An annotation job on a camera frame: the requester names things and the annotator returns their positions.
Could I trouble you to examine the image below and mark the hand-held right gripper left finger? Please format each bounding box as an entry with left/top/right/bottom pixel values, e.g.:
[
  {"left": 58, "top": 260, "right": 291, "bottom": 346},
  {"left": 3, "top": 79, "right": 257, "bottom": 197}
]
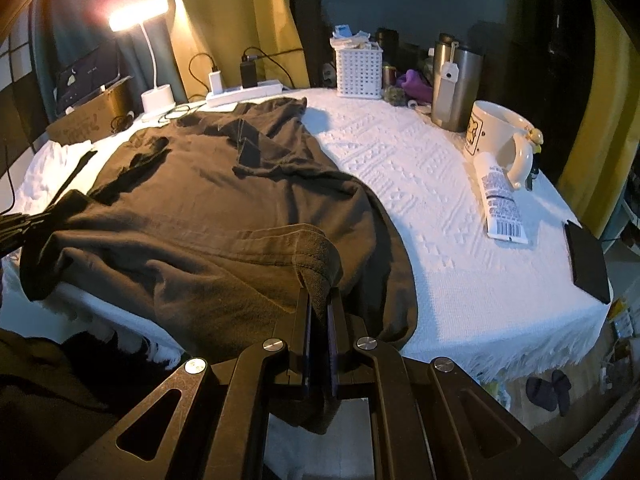
[{"left": 55, "top": 287, "right": 326, "bottom": 480}]

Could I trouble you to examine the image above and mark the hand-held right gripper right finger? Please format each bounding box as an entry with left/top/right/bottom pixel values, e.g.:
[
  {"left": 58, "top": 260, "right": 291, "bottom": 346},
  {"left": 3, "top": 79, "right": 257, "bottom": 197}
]
[{"left": 327, "top": 287, "right": 576, "bottom": 480}]

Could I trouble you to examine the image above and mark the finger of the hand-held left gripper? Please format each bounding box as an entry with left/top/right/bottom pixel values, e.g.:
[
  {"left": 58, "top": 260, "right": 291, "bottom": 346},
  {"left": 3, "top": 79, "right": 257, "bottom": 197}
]
[{"left": 0, "top": 210, "right": 63, "bottom": 257}]

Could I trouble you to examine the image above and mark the brown t-shirt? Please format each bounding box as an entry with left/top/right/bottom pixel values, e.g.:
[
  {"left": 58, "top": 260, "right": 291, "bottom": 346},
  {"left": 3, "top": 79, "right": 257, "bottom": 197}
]
[{"left": 20, "top": 97, "right": 418, "bottom": 433}]

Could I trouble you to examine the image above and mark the white towel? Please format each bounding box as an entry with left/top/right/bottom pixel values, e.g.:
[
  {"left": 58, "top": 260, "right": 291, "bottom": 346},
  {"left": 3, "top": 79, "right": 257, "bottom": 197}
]
[{"left": 10, "top": 141, "right": 98, "bottom": 211}]

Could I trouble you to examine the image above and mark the black cloth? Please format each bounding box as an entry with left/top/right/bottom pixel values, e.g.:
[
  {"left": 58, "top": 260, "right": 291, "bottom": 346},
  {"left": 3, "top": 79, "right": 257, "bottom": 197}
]
[{"left": 46, "top": 149, "right": 99, "bottom": 210}]

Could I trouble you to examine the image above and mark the white textured tablecloth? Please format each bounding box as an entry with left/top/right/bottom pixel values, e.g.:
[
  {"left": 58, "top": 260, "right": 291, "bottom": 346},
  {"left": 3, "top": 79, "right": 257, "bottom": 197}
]
[{"left": 0, "top": 87, "right": 613, "bottom": 386}]

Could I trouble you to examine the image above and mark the dark cloth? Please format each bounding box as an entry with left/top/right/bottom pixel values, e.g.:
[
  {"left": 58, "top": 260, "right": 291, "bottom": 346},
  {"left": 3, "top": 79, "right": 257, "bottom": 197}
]
[{"left": 0, "top": 327, "right": 166, "bottom": 480}]

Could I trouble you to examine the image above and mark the dark monitor screen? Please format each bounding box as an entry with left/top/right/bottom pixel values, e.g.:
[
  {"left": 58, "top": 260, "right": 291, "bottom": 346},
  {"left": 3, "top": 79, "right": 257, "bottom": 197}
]
[{"left": 54, "top": 45, "right": 121, "bottom": 111}]

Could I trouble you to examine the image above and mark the white desk lamp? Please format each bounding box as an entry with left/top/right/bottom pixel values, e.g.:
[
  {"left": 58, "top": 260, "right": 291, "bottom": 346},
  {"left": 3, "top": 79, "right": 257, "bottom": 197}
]
[{"left": 107, "top": 0, "right": 177, "bottom": 113}]

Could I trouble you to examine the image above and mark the dark slipper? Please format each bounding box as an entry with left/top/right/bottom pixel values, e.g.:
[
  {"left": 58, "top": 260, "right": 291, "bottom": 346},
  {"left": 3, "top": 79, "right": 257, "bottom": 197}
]
[
  {"left": 550, "top": 370, "right": 573, "bottom": 417},
  {"left": 525, "top": 377, "right": 558, "bottom": 412}
]

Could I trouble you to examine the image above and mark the teal curtain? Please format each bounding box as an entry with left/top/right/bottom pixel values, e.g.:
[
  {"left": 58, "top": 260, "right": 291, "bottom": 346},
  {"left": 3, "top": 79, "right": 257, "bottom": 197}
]
[{"left": 32, "top": 0, "right": 171, "bottom": 111}]

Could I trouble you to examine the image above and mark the white squeeze tube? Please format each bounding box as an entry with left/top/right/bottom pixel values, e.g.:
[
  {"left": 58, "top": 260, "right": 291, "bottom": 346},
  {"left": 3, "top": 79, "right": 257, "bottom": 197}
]
[{"left": 472, "top": 152, "right": 530, "bottom": 243}]

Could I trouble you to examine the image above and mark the white power strip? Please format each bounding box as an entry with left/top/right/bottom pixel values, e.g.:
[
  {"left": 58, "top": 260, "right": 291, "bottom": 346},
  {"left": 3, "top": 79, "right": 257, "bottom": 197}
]
[{"left": 206, "top": 80, "right": 283, "bottom": 108}]

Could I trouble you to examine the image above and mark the black phone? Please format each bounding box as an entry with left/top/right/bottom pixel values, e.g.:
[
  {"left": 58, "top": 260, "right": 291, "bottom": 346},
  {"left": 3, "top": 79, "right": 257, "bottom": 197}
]
[{"left": 564, "top": 220, "right": 612, "bottom": 305}]

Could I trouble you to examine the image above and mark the white mug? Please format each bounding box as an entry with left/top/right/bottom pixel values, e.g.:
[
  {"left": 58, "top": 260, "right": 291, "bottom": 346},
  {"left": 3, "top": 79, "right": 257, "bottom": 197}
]
[{"left": 462, "top": 100, "right": 543, "bottom": 191}]

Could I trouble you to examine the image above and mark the purple cloth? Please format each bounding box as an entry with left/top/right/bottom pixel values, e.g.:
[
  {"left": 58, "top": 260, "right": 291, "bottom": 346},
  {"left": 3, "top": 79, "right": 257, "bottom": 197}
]
[{"left": 397, "top": 69, "right": 433, "bottom": 103}]

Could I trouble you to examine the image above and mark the white lattice basket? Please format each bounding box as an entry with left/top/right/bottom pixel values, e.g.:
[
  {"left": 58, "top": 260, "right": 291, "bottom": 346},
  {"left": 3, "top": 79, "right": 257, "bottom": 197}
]
[{"left": 334, "top": 40, "right": 385, "bottom": 98}]

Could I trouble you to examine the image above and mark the steel tumbler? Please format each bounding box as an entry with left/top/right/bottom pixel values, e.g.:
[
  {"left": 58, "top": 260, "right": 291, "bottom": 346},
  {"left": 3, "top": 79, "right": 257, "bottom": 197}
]
[{"left": 431, "top": 46, "right": 485, "bottom": 132}]

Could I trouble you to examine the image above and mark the yellow curtain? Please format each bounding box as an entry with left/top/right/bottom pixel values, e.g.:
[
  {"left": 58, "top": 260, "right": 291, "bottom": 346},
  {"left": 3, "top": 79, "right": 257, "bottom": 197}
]
[
  {"left": 167, "top": 0, "right": 303, "bottom": 103},
  {"left": 555, "top": 0, "right": 640, "bottom": 231}
]

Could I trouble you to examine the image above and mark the blue white packet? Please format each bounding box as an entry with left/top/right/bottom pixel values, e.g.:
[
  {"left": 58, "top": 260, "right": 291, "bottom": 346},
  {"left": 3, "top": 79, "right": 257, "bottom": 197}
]
[{"left": 330, "top": 24, "right": 373, "bottom": 51}]

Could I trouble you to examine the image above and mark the steel bottle black lid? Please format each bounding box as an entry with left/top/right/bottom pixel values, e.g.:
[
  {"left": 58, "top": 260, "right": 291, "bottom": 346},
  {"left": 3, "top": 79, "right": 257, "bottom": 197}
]
[{"left": 434, "top": 33, "right": 458, "bottom": 61}]

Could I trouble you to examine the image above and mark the black braided cable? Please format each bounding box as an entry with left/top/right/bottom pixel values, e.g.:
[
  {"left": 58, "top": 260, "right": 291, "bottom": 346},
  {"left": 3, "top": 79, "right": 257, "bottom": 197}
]
[{"left": 2, "top": 142, "right": 16, "bottom": 213}]

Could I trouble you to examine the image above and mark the long black charger cable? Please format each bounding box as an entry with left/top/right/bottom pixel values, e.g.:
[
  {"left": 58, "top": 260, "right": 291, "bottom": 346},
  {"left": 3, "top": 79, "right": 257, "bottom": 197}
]
[{"left": 160, "top": 52, "right": 219, "bottom": 121}]

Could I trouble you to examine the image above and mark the short black charger cable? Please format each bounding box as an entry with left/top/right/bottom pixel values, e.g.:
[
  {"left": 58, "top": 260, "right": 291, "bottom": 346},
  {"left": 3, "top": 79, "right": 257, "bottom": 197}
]
[{"left": 242, "top": 47, "right": 306, "bottom": 68}]

